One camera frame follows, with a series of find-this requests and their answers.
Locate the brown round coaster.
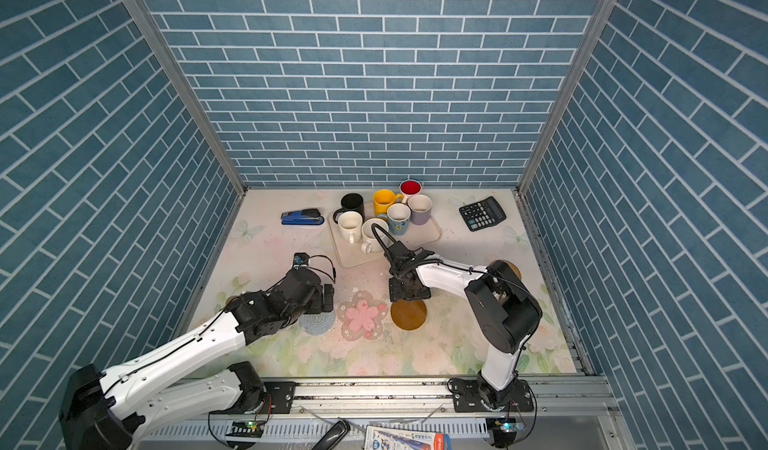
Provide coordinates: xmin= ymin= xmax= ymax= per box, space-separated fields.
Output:
xmin=390 ymin=300 xmax=428 ymax=331

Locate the pink flower coaster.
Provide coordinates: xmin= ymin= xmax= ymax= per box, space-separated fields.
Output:
xmin=336 ymin=291 xmax=389 ymax=341

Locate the grey blue woven coaster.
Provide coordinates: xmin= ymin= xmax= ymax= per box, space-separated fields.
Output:
xmin=298 ymin=311 xmax=336 ymax=336

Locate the cork woven coaster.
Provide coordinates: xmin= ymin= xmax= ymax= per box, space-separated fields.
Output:
xmin=504 ymin=260 xmax=522 ymax=281

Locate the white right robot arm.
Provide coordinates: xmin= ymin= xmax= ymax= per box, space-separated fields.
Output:
xmin=384 ymin=242 xmax=543 ymax=412

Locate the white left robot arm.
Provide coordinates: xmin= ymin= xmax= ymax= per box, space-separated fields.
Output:
xmin=59 ymin=266 xmax=334 ymax=449

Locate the white mug right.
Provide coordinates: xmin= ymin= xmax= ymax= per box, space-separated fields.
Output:
xmin=361 ymin=218 xmax=388 ymax=254

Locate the white mug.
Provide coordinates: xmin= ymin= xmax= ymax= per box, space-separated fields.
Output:
xmin=361 ymin=218 xmax=388 ymax=254
xmin=337 ymin=211 xmax=364 ymax=245

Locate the beige serving tray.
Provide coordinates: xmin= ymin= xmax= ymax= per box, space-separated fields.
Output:
xmin=326 ymin=200 xmax=443 ymax=269

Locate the light blue patterned mug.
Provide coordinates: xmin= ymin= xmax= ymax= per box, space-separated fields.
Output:
xmin=377 ymin=203 xmax=411 ymax=236

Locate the lavender mug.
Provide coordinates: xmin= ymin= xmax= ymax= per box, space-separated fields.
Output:
xmin=407 ymin=194 xmax=433 ymax=226

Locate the white mug left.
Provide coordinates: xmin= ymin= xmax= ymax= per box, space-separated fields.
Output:
xmin=337 ymin=211 xmax=364 ymax=245

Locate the yellow mug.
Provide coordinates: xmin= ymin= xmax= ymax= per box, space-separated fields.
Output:
xmin=373 ymin=189 xmax=403 ymax=217

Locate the red interior mug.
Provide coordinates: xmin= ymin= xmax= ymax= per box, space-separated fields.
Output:
xmin=399 ymin=180 xmax=423 ymax=203

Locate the black mug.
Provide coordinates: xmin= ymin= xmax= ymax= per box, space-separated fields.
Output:
xmin=333 ymin=193 xmax=365 ymax=223

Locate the black calculator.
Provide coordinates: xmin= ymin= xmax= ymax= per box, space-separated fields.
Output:
xmin=459 ymin=196 xmax=507 ymax=232

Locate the blue black stapler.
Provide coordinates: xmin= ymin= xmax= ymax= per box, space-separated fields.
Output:
xmin=281 ymin=208 xmax=325 ymax=226

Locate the printed paper package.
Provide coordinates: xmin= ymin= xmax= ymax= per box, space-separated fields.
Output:
xmin=363 ymin=426 xmax=452 ymax=450

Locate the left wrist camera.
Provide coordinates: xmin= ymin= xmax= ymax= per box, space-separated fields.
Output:
xmin=292 ymin=252 xmax=311 ymax=268

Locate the black remote handle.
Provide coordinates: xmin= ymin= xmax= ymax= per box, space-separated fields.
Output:
xmin=312 ymin=420 xmax=351 ymax=450

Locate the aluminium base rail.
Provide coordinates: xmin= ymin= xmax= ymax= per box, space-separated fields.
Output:
xmin=114 ymin=372 xmax=633 ymax=449

